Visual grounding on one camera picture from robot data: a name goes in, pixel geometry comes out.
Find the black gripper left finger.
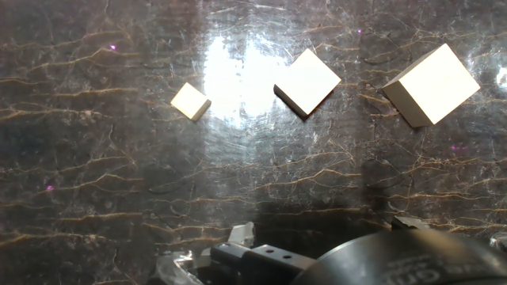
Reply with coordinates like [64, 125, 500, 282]
[197, 221, 318, 285]

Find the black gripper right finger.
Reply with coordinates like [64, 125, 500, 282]
[391, 215, 432, 231]

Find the small wooden block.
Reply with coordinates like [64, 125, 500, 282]
[170, 82, 212, 123]

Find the medium wooden block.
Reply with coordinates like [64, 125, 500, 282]
[273, 47, 342, 123]

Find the large wooden block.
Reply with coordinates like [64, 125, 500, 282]
[381, 42, 482, 128]

